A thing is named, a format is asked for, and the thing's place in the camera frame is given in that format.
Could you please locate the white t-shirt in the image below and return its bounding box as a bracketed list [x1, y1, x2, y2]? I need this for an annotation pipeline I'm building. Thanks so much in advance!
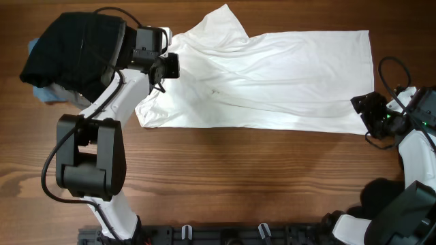
[135, 5, 374, 135]

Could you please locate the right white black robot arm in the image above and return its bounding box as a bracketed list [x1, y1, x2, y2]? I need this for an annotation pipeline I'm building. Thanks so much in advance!
[332, 87, 435, 244]

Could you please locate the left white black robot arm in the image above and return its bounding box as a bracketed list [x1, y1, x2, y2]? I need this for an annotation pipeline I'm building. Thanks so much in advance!
[46, 27, 180, 244]

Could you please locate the dark object at right edge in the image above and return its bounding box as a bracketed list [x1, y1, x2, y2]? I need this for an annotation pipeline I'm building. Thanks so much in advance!
[346, 178, 405, 220]

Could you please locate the black folded garment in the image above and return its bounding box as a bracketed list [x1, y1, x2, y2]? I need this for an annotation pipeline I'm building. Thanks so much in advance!
[20, 12, 136, 102]

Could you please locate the grey folded garment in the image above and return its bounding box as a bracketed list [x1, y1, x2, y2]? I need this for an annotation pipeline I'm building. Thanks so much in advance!
[48, 83, 91, 110]

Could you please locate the light blue folded cloth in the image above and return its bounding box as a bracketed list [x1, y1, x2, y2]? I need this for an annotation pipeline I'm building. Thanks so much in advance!
[27, 38, 65, 103]

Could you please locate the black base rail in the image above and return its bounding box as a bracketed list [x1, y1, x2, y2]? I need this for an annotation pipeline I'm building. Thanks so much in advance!
[77, 223, 341, 245]

